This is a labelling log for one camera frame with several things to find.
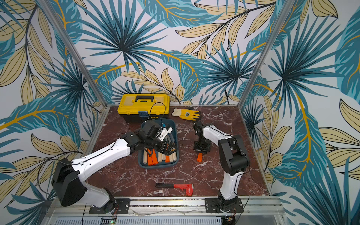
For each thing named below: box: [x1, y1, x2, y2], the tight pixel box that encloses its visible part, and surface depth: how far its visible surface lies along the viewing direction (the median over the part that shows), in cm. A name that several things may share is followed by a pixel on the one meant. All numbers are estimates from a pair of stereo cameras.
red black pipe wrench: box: [154, 183, 195, 196], surface depth 81 cm
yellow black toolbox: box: [117, 93, 171, 123], surface depth 100 cm
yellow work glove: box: [172, 108, 201, 121], surface depth 115 cm
